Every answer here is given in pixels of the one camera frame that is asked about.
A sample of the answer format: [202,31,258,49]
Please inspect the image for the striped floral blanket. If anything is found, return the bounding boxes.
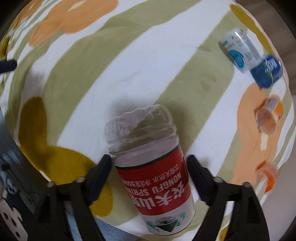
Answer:
[1,1,295,240]

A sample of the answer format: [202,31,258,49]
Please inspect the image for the orange label plastic cup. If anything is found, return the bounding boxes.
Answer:
[255,97,283,135]

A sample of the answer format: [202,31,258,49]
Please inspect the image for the red label plastic cup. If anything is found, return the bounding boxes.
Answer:
[105,104,195,236]

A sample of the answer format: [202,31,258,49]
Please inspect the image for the clear orange plastic cup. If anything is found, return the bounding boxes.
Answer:
[256,160,278,193]

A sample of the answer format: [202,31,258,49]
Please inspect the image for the white blue label cup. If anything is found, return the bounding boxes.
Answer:
[221,28,262,73]

